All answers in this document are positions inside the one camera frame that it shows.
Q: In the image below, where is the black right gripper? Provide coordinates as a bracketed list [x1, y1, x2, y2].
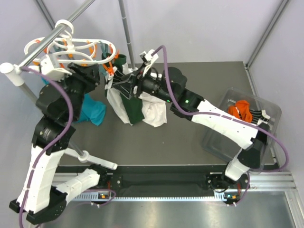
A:
[113, 63, 174, 105]

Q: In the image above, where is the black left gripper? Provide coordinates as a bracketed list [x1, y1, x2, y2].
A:
[54, 62, 101, 122]

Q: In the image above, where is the white and green shirt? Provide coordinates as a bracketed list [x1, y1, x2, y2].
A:
[101, 54, 167, 128]

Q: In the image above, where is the white clip hanger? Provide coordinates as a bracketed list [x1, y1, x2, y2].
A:
[29, 19, 119, 74]

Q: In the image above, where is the black white striped sock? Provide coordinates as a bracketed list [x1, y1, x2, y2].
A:
[113, 66, 126, 84]

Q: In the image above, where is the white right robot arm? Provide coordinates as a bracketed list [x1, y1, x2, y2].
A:
[112, 67, 269, 188]

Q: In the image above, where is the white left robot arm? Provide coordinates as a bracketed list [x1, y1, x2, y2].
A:
[9, 66, 108, 227]

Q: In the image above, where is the teal cloth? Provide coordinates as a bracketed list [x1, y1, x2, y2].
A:
[56, 63, 106, 126]

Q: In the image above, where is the grey metal clothes rack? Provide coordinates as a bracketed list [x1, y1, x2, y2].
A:
[0, 0, 141, 171]

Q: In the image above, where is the clear plastic bin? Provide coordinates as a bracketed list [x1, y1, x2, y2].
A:
[201, 88, 282, 171]

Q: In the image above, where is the orange sock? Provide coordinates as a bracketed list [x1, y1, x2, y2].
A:
[235, 100, 253, 123]
[228, 106, 241, 119]

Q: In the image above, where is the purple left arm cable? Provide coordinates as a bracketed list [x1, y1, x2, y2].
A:
[19, 66, 117, 228]

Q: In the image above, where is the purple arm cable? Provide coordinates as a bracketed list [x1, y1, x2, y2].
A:
[19, 66, 117, 228]
[153, 45, 290, 207]

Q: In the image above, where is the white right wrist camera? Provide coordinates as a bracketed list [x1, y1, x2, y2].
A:
[139, 49, 159, 69]

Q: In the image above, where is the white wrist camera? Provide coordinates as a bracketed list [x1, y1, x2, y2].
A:
[40, 54, 72, 81]
[139, 49, 159, 69]

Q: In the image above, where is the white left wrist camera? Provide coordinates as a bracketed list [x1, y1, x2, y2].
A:
[40, 54, 72, 81]

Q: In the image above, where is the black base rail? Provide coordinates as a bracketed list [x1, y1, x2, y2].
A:
[53, 163, 281, 198]

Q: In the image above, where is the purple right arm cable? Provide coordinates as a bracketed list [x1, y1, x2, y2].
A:
[153, 45, 290, 207]

